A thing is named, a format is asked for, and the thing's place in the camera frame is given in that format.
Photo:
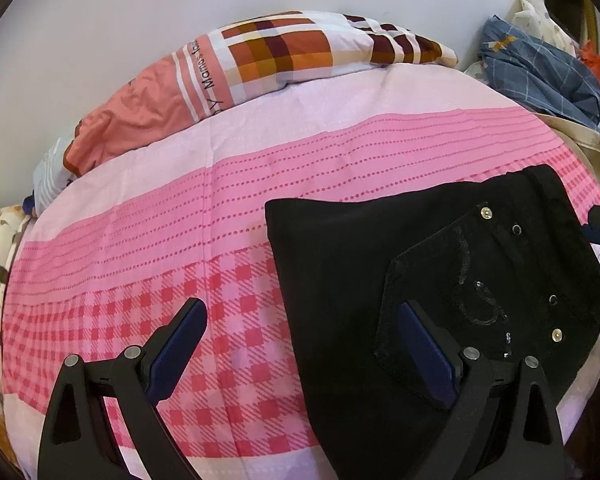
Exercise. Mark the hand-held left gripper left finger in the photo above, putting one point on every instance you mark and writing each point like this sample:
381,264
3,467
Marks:
180,345

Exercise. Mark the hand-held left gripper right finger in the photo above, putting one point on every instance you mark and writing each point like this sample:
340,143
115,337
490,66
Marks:
427,355

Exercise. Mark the black pants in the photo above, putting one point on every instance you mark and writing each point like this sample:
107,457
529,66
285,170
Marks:
340,270

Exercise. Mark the beige cloth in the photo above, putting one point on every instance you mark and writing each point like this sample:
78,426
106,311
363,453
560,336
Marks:
587,145

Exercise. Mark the pink checked bedsheet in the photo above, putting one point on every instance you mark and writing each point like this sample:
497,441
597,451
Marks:
155,210

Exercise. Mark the blue plaid cloth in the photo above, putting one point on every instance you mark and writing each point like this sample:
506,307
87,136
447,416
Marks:
540,75

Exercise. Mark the red cloth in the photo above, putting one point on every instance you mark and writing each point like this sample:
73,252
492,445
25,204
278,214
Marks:
597,57

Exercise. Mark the dark blue cloth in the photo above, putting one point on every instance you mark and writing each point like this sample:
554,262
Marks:
28,203

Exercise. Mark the white patterned cloth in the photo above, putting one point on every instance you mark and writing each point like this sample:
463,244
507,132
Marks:
540,15

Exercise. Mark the patchwork salmon pillow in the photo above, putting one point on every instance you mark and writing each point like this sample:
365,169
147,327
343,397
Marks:
260,55

